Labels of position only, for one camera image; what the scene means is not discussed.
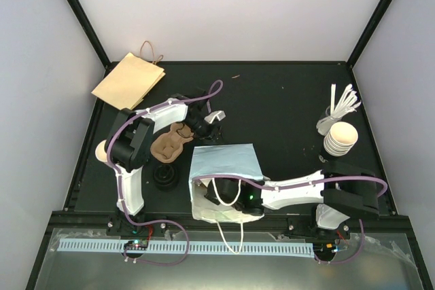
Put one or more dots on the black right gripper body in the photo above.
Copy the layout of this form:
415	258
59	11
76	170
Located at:
215	200

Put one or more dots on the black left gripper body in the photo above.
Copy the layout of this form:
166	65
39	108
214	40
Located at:
202	132

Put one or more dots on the light blue paper bag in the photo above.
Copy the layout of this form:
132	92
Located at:
223	162

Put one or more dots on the stack of black lids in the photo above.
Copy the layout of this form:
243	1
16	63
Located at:
165	177

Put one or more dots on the white paper coffee cup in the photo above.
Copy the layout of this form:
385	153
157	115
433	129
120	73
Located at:
100	152

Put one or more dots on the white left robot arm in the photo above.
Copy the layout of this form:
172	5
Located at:
160	132

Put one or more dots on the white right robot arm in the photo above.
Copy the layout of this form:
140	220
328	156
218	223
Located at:
337	192

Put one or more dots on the brown kraft paper bag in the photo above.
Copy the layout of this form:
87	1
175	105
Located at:
131	79

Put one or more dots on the stack of white paper cups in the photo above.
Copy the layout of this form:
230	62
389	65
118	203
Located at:
339	140

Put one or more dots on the black circuit board with leds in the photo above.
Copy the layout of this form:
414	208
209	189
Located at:
136	245

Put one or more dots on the clear cup of stirrers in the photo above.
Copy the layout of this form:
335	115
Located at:
348	102

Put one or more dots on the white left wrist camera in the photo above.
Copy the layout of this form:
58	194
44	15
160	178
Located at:
215	116

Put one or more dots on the light blue cable duct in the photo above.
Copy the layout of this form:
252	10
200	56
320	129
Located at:
279	249

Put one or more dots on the black frame post left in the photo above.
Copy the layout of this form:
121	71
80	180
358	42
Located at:
89	31

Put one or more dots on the black frame post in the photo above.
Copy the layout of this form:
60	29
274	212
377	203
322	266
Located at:
369	30
89	31

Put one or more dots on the black frame post right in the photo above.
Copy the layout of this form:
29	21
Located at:
369	30

